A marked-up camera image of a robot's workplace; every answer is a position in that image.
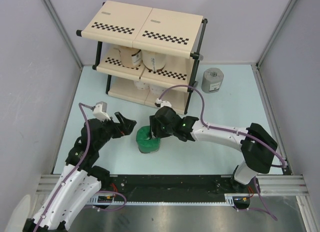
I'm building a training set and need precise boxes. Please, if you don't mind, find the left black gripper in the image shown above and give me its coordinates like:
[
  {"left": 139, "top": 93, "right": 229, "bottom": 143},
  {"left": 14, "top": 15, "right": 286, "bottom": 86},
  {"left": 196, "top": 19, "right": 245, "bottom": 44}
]
[{"left": 95, "top": 111, "right": 136, "bottom": 149}]

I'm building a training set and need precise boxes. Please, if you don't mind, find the green paper roll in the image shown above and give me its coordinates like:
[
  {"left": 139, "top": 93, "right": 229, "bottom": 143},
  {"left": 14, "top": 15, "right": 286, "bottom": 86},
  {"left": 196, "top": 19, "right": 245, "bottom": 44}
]
[{"left": 136, "top": 126, "right": 161, "bottom": 154}]

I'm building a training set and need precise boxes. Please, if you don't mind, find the white flowered paper roll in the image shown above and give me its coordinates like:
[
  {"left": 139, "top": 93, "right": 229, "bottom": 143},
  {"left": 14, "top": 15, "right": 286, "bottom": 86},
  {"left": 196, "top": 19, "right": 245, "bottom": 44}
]
[{"left": 149, "top": 84, "right": 166, "bottom": 97}]

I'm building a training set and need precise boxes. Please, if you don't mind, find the white dotted paper roll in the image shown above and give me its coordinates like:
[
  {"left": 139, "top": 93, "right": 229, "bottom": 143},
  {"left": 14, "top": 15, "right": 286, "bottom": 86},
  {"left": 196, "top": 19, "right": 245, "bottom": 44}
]
[{"left": 133, "top": 81, "right": 150, "bottom": 90}]

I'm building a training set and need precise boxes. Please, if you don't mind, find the cream paper roll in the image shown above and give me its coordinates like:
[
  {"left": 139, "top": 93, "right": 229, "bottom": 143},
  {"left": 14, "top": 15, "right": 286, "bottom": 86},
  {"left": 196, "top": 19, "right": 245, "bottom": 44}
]
[{"left": 142, "top": 50, "right": 167, "bottom": 72}]

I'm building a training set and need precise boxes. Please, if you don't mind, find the brown paper roll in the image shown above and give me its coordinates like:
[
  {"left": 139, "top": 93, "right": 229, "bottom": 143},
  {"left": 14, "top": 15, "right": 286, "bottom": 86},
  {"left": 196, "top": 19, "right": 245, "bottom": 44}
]
[{"left": 118, "top": 46, "right": 142, "bottom": 68}]

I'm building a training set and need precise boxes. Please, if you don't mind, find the grey paper roll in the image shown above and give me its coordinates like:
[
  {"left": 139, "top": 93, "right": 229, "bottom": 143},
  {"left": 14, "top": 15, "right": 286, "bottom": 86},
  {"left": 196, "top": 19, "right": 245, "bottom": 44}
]
[{"left": 201, "top": 68, "right": 224, "bottom": 93}]

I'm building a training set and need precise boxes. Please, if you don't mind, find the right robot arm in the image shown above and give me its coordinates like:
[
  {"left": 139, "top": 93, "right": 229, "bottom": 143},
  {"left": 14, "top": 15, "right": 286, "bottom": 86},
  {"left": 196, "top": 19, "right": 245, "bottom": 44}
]
[{"left": 149, "top": 106, "right": 278, "bottom": 192}]

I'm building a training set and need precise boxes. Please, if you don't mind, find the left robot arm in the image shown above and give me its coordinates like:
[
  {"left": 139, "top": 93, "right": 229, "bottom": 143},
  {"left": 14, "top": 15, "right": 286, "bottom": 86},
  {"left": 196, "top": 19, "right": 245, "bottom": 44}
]
[{"left": 23, "top": 112, "right": 137, "bottom": 231}]

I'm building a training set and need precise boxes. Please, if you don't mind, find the beige three-tier shelf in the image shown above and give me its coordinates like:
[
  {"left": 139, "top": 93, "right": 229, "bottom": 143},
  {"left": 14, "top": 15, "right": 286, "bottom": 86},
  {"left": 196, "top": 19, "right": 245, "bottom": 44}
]
[{"left": 76, "top": 1, "right": 208, "bottom": 114}]

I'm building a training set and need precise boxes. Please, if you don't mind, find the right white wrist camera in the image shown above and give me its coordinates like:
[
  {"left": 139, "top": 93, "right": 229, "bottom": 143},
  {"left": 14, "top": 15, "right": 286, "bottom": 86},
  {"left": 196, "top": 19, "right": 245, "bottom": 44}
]
[{"left": 154, "top": 98, "right": 172, "bottom": 108}]

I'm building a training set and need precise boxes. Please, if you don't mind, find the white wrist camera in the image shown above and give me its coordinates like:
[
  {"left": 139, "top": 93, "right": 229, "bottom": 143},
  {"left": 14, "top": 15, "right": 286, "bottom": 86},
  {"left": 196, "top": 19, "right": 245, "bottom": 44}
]
[
  {"left": 154, "top": 98, "right": 172, "bottom": 108},
  {"left": 93, "top": 102, "right": 111, "bottom": 122}
]

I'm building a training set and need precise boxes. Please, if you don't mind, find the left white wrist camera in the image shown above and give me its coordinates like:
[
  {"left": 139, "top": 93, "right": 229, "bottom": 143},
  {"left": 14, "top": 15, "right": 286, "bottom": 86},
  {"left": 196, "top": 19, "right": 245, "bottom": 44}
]
[{"left": 93, "top": 102, "right": 111, "bottom": 122}]

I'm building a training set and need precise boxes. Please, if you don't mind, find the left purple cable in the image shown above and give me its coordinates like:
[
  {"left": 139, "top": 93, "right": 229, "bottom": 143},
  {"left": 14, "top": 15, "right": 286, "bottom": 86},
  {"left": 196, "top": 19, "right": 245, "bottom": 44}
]
[{"left": 32, "top": 103, "right": 127, "bottom": 230}]

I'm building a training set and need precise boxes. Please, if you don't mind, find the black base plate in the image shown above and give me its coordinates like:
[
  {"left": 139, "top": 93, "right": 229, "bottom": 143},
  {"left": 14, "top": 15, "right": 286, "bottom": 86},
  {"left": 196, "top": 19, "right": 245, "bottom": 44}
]
[{"left": 87, "top": 175, "right": 261, "bottom": 209}]

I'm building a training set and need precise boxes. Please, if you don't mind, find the grey slotted cable duct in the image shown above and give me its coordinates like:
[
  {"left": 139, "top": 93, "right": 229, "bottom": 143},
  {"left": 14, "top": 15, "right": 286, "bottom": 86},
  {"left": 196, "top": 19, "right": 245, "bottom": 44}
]
[{"left": 86, "top": 193, "right": 236, "bottom": 206}]

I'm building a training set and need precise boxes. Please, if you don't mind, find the aluminium frame rail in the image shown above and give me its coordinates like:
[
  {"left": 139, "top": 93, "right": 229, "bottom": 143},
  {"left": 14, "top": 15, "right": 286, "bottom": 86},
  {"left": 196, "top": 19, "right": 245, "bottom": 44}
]
[{"left": 36, "top": 174, "right": 61, "bottom": 194}]

